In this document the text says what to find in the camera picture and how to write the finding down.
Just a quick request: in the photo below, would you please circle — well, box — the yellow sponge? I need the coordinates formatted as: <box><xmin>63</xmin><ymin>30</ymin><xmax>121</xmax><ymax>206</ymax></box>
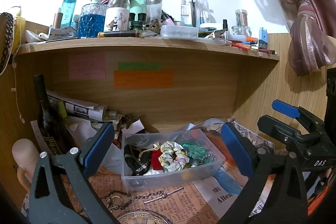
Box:
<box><xmin>181</xmin><ymin>169</ymin><xmax>199</xmax><ymax>181</ymax></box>

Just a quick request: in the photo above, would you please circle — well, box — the red velvet pouch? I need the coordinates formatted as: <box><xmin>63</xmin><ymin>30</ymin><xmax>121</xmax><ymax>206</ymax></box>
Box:
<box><xmin>151</xmin><ymin>149</ymin><xmax>164</xmax><ymax>170</ymax></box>

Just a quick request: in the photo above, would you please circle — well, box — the floral fabric scrunchie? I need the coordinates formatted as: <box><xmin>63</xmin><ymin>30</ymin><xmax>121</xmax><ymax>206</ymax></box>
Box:
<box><xmin>159</xmin><ymin>141</ymin><xmax>190</xmax><ymax>172</ymax></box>

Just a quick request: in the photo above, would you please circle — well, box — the black cap with chains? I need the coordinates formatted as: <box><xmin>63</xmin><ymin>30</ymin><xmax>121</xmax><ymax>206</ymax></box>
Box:
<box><xmin>123</xmin><ymin>144</ymin><xmax>152</xmax><ymax>176</ymax></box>

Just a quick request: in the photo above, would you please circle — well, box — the cream mug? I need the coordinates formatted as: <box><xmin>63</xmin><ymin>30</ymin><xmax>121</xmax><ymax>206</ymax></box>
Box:
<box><xmin>12</xmin><ymin>138</ymin><xmax>39</xmax><ymax>193</ymax></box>

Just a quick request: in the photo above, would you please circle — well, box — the white paper sheet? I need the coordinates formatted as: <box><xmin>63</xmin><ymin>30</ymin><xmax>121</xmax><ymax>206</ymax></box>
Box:
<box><xmin>69</xmin><ymin>122</ymin><xmax>115</xmax><ymax>178</ymax></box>

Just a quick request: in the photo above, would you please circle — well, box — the pile of magazines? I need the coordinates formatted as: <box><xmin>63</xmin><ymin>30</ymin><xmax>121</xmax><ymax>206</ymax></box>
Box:
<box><xmin>47</xmin><ymin>90</ymin><xmax>145</xmax><ymax>140</ymax></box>

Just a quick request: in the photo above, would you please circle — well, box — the clear plastic bin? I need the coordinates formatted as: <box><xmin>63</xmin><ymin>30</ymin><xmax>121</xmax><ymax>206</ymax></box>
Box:
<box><xmin>121</xmin><ymin>129</ymin><xmax>226</xmax><ymax>192</ymax></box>

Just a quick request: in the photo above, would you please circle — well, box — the pink striped curtain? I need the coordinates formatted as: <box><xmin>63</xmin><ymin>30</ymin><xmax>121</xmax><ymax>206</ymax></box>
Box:
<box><xmin>233</xmin><ymin>0</ymin><xmax>336</xmax><ymax>77</ymax></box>

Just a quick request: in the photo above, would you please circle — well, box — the wooden shelf board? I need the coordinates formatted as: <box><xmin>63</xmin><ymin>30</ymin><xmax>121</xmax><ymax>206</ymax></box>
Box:
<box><xmin>18</xmin><ymin>37</ymin><xmax>280</xmax><ymax>61</ymax></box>

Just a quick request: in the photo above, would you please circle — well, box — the pink sticky note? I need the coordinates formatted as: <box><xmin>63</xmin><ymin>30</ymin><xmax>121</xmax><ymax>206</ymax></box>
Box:
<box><xmin>68</xmin><ymin>53</ymin><xmax>106</xmax><ymax>80</ymax></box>

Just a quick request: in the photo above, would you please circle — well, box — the orange sticky note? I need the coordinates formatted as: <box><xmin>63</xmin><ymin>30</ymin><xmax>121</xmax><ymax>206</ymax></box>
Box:
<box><xmin>114</xmin><ymin>71</ymin><xmax>174</xmax><ymax>89</ymax></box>

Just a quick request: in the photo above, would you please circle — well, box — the green sticky note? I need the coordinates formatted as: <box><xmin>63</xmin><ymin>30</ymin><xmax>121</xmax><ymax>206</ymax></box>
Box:
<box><xmin>117</xmin><ymin>61</ymin><xmax>161</xmax><ymax>71</ymax></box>

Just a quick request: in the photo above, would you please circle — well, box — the clear flat plastic box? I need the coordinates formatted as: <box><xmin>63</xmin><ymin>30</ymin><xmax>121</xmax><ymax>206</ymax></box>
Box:
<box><xmin>160</xmin><ymin>25</ymin><xmax>199</xmax><ymax>39</ymax></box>

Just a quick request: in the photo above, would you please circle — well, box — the blue patterned glass bottle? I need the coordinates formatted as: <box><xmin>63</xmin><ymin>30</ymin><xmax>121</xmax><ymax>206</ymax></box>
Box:
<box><xmin>77</xmin><ymin>0</ymin><xmax>106</xmax><ymax>38</ymax></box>

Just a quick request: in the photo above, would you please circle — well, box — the white label glass bottle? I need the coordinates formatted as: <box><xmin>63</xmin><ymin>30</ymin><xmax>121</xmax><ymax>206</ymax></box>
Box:
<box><xmin>104</xmin><ymin>0</ymin><xmax>130</xmax><ymax>32</ymax></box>

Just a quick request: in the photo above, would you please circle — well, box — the mint green pump bottle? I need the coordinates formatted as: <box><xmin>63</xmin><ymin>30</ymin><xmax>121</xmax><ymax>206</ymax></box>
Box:
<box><xmin>129</xmin><ymin>0</ymin><xmax>147</xmax><ymax>30</ymax></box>

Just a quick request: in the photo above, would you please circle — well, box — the light blue tall bottle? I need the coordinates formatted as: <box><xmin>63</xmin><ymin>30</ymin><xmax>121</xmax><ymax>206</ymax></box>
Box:
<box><xmin>60</xmin><ymin>0</ymin><xmax>76</xmax><ymax>28</ymax></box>

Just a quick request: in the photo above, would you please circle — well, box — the silver metal bar chain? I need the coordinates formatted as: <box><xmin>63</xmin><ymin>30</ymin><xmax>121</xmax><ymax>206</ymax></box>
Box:
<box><xmin>101</xmin><ymin>186</ymin><xmax>185</xmax><ymax>212</ymax></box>

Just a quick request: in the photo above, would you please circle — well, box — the hanging black chain strap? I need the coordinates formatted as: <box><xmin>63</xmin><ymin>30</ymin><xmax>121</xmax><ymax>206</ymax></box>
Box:
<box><xmin>0</xmin><ymin>11</ymin><xmax>14</xmax><ymax>75</ymax></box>

